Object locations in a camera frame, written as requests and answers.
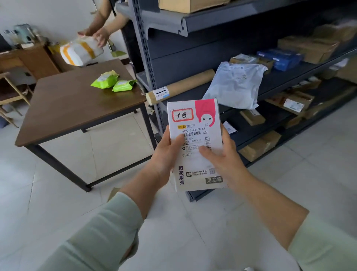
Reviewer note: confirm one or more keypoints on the person's left forearm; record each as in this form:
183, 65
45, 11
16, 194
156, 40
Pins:
117, 223

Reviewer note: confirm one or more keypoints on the small labelled cardboard box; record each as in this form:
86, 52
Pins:
246, 59

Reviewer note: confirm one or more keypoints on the long cardboard box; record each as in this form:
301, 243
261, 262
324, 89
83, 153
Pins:
259, 146

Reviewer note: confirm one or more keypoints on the grey plastic mailer bag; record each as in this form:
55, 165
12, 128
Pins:
237, 86

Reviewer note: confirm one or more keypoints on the cardboard box with tape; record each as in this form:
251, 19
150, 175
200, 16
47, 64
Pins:
336, 32

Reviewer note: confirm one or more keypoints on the flat cardboard box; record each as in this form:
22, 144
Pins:
309, 47

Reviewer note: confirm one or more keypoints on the green snack packet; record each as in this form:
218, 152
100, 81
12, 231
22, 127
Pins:
123, 85
105, 80

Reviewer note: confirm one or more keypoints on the person's right hand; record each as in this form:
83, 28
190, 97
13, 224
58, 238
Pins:
228, 164

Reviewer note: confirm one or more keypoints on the small brown parcel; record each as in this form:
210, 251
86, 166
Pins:
252, 117

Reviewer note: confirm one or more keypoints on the person's left hand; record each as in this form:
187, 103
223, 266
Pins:
161, 159

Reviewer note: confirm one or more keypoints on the person's left thumb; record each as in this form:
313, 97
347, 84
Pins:
177, 143

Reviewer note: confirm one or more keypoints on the cardboard box with white label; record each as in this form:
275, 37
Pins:
291, 102

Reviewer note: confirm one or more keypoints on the blue parcel box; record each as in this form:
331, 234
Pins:
281, 59

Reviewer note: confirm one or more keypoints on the brown wooden table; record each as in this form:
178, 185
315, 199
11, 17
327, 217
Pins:
78, 103

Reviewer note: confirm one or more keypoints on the clutter of desk items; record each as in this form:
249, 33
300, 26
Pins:
23, 35

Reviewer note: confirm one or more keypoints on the white and orange parcel bag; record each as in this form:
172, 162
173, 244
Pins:
79, 51

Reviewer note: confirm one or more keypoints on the person's right forearm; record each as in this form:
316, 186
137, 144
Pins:
284, 220

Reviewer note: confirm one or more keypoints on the another person's forearm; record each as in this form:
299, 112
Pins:
118, 23
101, 15

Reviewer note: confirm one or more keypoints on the small white labelled packet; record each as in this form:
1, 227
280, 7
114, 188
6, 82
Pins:
229, 127

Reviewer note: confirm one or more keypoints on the white and pink parcel box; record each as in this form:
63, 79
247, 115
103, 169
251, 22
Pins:
195, 122

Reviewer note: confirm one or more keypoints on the person's right thumb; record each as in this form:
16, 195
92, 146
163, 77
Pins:
209, 153

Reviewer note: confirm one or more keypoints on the wooden chair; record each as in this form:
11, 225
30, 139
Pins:
12, 95

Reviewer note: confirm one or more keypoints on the brown cardboard tube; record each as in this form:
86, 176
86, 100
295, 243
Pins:
184, 85

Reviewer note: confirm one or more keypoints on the large cardboard box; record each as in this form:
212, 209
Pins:
192, 4

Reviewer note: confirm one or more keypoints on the grey metal shelving unit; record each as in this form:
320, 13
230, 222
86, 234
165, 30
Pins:
178, 53

